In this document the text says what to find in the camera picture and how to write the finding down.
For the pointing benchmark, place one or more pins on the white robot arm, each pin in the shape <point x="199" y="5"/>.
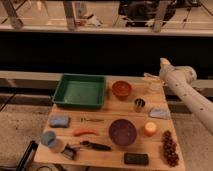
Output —
<point x="178" y="79"/>

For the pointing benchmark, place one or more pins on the small metal cup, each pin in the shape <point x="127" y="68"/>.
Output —
<point x="139" y="104"/>

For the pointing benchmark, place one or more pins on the orange candle cup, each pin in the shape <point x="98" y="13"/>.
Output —
<point x="150" y="128"/>

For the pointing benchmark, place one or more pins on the orange bowl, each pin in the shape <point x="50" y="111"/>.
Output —
<point x="121" y="89"/>

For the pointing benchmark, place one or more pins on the green plastic tray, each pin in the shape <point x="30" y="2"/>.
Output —
<point x="80" y="91"/>

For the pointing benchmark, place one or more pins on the purple bowl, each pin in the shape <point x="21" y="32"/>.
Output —
<point x="122" y="132"/>

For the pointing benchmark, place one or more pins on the orange carrot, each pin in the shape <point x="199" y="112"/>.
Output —
<point x="79" y="132"/>

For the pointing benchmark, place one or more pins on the blue cloth piece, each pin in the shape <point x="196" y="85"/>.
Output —
<point x="159" y="113"/>

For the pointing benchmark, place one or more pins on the blue sponge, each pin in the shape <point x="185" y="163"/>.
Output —
<point x="59" y="121"/>

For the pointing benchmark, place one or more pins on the black rectangular sponge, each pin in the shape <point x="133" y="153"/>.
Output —
<point x="136" y="159"/>

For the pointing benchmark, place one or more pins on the dark red grape bunch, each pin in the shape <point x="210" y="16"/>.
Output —
<point x="169" y="149"/>

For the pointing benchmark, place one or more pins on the black stand frame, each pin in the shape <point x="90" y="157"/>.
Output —
<point x="31" y="147"/>

